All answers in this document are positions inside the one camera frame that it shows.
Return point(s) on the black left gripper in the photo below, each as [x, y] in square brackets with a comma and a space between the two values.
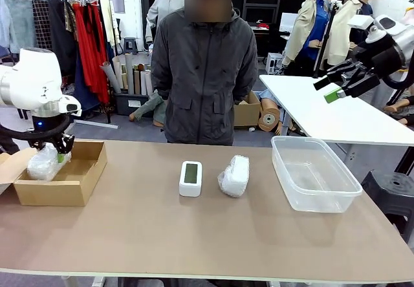
[45, 128]

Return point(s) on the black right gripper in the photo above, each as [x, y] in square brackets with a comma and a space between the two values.
[381, 57]

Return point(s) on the bubble-wrapped clock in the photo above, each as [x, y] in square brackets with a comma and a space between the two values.
[43, 167]
[234, 177]

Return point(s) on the white digital clock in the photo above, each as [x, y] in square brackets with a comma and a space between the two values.
[191, 188]

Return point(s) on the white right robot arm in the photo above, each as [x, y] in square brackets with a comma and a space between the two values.
[406, 41]

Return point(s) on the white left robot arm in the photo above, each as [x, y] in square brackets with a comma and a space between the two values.
[32, 73]

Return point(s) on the white table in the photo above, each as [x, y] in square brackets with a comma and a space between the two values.
[323, 112]

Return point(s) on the black tripod stand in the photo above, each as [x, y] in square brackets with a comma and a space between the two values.
[326, 41]

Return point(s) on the person in dark clothes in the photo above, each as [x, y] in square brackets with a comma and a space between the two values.
[6, 144]

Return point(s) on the brown cardboard box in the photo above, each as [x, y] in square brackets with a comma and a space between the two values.
[58, 191]

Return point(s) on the navy garment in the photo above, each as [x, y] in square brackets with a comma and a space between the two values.
[84, 93]

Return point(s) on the mannequin in beige coat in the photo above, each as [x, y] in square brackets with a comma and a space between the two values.
[304, 35]

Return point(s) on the mannequin in dark top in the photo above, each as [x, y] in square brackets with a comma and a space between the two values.
[367, 7]

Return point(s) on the white computer case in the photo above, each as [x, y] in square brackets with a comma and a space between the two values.
[274, 63]

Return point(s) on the white monitor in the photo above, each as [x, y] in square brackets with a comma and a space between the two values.
[288, 22]

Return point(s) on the black bin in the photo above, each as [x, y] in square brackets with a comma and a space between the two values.
[129, 104]

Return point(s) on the slanted grey paper roll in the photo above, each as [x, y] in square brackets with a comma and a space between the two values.
[110, 77]

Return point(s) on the large kraft paper roll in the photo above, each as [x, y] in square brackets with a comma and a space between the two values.
[269, 119]

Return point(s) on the cream paper roll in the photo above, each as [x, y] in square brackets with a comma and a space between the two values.
[118, 73]

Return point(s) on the tall grey paper roll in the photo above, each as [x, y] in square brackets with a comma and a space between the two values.
[129, 73]

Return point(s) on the brown paper roll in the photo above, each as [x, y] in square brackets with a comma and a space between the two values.
[137, 83]

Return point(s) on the open cardboard carton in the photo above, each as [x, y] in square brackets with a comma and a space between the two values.
[247, 110]

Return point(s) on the black hanging garment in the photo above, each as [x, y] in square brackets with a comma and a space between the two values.
[61, 35]

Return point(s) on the white paper roll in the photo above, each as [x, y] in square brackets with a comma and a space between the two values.
[144, 83]

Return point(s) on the dark checked garment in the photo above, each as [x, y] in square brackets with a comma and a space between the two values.
[42, 22]

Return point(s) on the clear plastic container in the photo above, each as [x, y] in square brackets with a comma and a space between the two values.
[323, 199]

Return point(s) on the black plastic stool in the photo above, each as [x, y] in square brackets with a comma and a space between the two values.
[391, 196]

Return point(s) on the small black step stool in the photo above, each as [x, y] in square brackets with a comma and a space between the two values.
[130, 44]

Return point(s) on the light blue fuzzy jacket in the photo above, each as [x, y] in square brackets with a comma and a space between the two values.
[16, 18]

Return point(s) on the cream hanging garment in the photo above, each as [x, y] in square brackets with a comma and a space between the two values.
[108, 22]

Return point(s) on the person in dark jacket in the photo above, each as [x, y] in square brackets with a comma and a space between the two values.
[203, 73]

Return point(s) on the mannequin in grey hoodie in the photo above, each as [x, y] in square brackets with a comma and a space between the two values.
[163, 9]

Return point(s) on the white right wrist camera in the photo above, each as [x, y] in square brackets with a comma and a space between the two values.
[360, 21]

